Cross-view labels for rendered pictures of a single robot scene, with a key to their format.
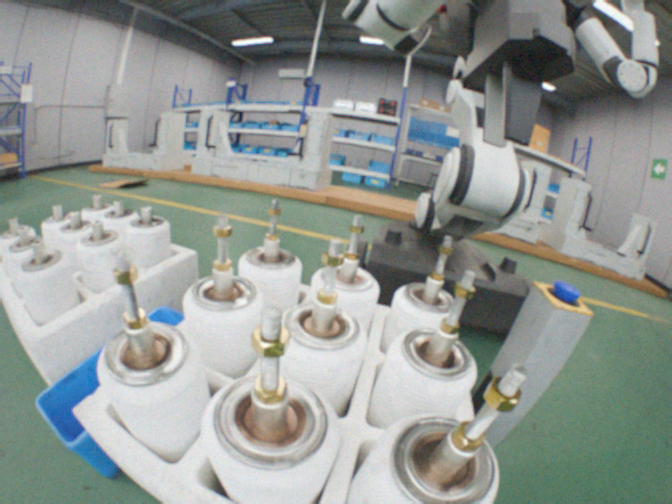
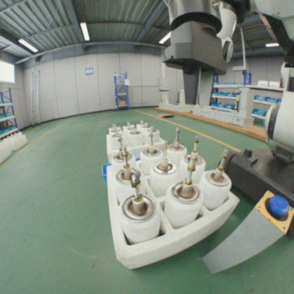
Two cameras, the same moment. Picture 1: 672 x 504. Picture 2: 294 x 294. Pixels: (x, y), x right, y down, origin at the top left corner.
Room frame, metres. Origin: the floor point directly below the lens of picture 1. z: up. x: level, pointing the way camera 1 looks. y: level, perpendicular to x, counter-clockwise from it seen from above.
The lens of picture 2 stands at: (0.02, -0.23, 0.46)
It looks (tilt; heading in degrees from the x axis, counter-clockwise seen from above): 24 degrees down; 61
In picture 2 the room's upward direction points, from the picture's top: 2 degrees counter-clockwise
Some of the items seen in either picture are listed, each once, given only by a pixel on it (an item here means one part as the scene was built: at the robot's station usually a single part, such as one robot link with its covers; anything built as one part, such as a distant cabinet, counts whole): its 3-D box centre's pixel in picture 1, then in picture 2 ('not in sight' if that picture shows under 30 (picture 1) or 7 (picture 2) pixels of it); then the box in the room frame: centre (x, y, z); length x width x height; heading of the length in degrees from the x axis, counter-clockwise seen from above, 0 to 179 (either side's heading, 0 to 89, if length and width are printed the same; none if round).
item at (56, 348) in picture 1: (90, 296); (133, 148); (0.31, 0.53, 0.09); 0.39 x 0.39 x 0.18; 80
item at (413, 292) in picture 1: (429, 297); (217, 177); (0.30, -0.14, 0.25); 0.08 x 0.08 x 0.01
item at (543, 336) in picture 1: (511, 385); (236, 246); (0.23, -0.30, 0.16); 0.07 x 0.07 x 0.31; 79
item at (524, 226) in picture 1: (498, 189); not in sight; (2.24, -1.40, 0.45); 0.82 x 0.57 x 0.74; 80
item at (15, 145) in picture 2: not in sight; (14, 143); (-1.64, 2.07, 0.09); 0.39 x 0.39 x 0.18; 83
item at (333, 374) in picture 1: (312, 383); (163, 187); (0.21, 0.00, 0.16); 0.10 x 0.10 x 0.18
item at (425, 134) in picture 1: (434, 151); not in sight; (5.63, -1.72, 0.94); 1.40 x 0.70 x 1.88; 80
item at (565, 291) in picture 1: (565, 293); (278, 206); (0.23, -0.30, 0.32); 0.04 x 0.04 x 0.02
